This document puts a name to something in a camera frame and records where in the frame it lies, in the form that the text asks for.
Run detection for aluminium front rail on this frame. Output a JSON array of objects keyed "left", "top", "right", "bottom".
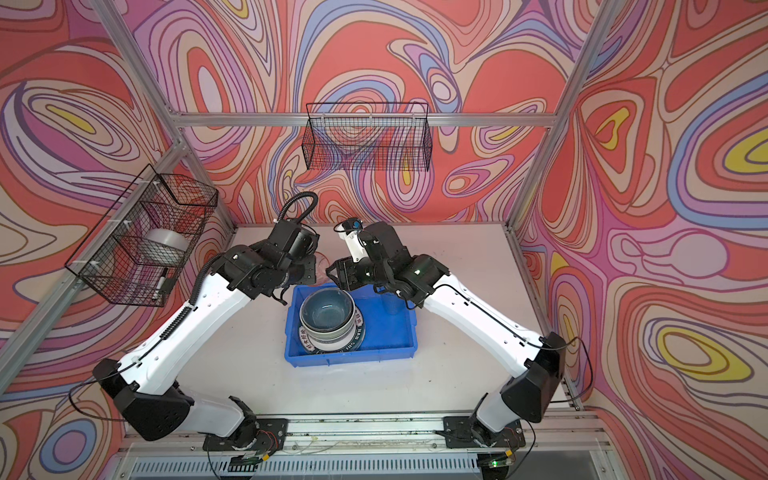
[{"left": 117, "top": 408, "right": 617, "bottom": 457}]

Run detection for black wire basket on back wall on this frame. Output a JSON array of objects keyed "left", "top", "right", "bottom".
[{"left": 301, "top": 100, "right": 433, "bottom": 172}]

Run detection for light green bowl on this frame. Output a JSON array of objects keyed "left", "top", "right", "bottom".
[{"left": 299, "top": 325, "right": 357, "bottom": 344}]

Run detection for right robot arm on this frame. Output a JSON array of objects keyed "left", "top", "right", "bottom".
[{"left": 326, "top": 217, "right": 567, "bottom": 446}]

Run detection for white tape roll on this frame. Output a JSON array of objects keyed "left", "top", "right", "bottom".
[{"left": 139, "top": 228, "right": 189, "bottom": 267}]

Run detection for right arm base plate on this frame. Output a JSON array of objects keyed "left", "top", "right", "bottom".
[{"left": 435, "top": 415, "right": 527, "bottom": 451}]

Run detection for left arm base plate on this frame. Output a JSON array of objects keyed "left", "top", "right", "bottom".
[{"left": 203, "top": 418, "right": 289, "bottom": 454}]

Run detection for white plate with green rim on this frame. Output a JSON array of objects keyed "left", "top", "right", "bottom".
[{"left": 298, "top": 311, "right": 365, "bottom": 354}]

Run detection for pink translucent cup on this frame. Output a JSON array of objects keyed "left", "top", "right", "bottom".
[{"left": 315, "top": 252, "right": 332, "bottom": 285}]

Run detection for blue plastic bin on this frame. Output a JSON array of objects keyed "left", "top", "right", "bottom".
[{"left": 284, "top": 283, "right": 418, "bottom": 367}]

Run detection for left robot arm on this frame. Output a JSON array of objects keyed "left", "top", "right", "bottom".
[{"left": 93, "top": 219, "right": 319, "bottom": 450}]

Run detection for blue-grey translucent cup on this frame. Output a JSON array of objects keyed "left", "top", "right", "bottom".
[{"left": 382, "top": 292, "right": 406, "bottom": 316}]

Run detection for black wire basket on wall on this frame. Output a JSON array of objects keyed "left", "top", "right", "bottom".
[
  {"left": 301, "top": 100, "right": 433, "bottom": 172},
  {"left": 65, "top": 165, "right": 218, "bottom": 307}
]

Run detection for grey lilac bowl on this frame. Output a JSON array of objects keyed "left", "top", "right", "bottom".
[{"left": 300, "top": 334, "right": 359, "bottom": 353}]

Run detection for dark blue bowl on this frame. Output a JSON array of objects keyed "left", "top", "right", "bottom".
[{"left": 299, "top": 288, "right": 355, "bottom": 334}]

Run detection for black marker pen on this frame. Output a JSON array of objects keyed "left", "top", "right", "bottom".
[{"left": 153, "top": 268, "right": 168, "bottom": 300}]

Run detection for black wire basket on left wall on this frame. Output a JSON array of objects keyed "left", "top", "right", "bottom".
[{"left": 65, "top": 165, "right": 218, "bottom": 307}]

